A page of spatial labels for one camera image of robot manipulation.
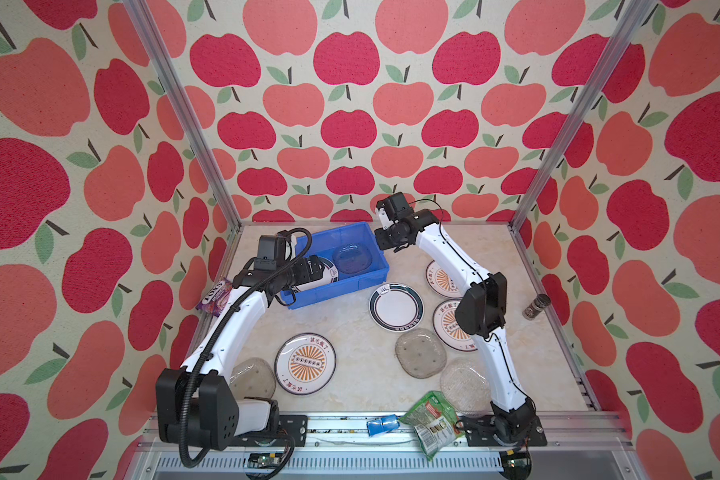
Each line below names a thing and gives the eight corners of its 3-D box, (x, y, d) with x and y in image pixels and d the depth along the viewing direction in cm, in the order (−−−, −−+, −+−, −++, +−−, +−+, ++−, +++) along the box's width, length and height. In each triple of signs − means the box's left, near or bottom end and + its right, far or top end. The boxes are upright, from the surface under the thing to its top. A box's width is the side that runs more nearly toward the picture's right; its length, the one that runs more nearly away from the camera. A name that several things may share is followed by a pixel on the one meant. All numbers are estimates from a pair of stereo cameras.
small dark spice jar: (528, 322, 95) (544, 306, 87) (520, 314, 97) (534, 298, 89) (537, 316, 97) (554, 300, 89) (529, 308, 99) (544, 292, 91)
